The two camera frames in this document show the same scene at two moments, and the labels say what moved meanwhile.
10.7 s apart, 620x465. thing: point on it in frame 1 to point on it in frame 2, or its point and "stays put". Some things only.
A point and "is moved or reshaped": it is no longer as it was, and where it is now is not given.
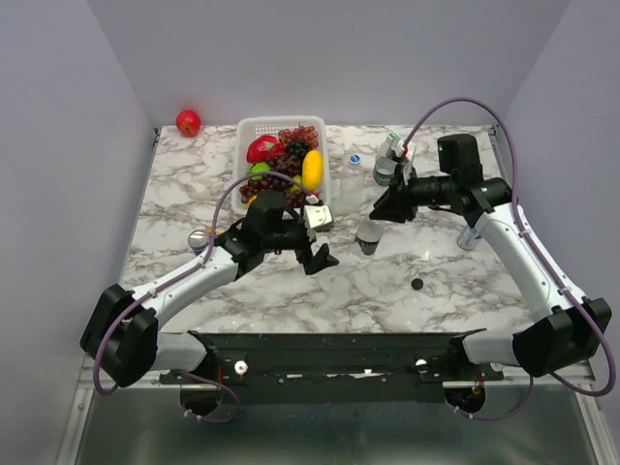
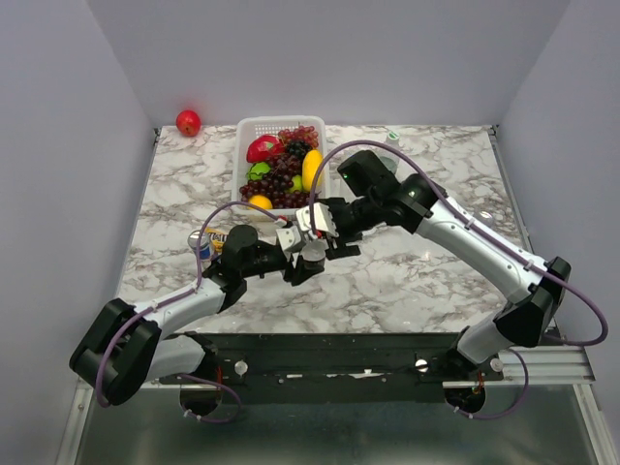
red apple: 188,123 stays put
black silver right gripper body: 404,191 to 347,219
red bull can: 198,240 stays put
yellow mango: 312,170 stays put
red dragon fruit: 261,147 stays put
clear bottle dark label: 368,236 is moved or reshaped
